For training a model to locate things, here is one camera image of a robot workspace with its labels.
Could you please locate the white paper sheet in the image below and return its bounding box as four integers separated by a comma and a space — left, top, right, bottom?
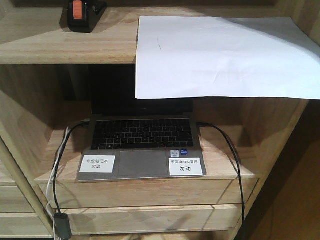
135, 16, 320, 100

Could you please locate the silver open laptop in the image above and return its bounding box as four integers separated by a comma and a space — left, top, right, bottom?
77, 64, 207, 182

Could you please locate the white label sticker right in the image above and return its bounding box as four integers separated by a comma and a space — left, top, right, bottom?
168, 157, 204, 176

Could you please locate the white label sticker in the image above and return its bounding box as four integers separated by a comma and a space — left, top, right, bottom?
168, 157, 204, 176
79, 155, 116, 174

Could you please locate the white label sticker left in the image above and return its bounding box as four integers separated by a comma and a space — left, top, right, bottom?
79, 155, 116, 174

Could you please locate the wooden shelf unit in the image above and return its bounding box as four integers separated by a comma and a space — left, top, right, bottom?
0, 0, 320, 240

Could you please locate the grey adapter dongle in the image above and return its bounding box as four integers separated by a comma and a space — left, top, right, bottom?
54, 212, 72, 240

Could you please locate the black cable right of laptop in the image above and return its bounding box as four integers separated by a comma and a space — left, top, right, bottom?
196, 121, 247, 231

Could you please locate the black cable of laptop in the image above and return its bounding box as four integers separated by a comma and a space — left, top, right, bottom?
196, 121, 247, 231
52, 121, 90, 215

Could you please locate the black cable left of laptop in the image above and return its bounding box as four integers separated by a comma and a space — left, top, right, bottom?
52, 121, 90, 215

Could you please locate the white cable left of laptop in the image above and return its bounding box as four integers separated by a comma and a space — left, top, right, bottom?
45, 126, 71, 239

